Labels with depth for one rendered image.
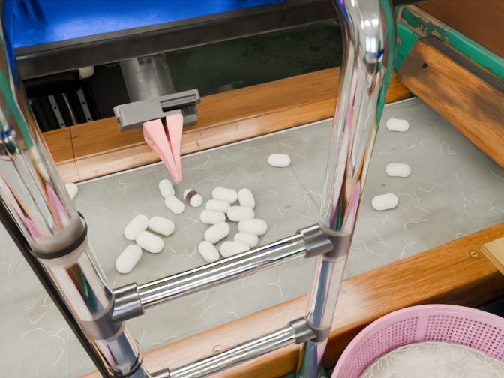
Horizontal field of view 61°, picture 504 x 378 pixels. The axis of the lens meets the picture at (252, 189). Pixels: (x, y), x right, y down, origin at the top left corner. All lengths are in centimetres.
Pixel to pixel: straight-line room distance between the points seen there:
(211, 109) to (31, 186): 58
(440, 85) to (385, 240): 26
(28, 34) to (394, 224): 47
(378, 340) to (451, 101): 37
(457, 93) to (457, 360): 37
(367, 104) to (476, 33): 55
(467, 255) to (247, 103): 41
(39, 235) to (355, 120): 15
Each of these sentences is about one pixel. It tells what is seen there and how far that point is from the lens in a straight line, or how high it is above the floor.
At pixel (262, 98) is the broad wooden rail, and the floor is 76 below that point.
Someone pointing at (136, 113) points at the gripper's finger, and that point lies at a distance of 52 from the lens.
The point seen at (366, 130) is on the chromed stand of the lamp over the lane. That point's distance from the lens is 21.
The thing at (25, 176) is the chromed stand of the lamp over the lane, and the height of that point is 107.
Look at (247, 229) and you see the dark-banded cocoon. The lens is 55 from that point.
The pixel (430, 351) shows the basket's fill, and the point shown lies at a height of 73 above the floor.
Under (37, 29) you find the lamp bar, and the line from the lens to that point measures 30.
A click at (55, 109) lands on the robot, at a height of 45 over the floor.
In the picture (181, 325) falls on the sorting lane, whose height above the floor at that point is 74.
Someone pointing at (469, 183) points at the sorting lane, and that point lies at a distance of 69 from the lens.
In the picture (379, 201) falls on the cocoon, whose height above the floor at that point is 76.
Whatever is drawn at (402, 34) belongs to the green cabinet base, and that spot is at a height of 83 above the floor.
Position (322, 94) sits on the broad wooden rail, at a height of 76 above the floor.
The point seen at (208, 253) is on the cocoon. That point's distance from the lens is 53.
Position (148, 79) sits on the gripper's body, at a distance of 54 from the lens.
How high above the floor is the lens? 118
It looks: 45 degrees down
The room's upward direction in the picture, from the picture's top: 1 degrees counter-clockwise
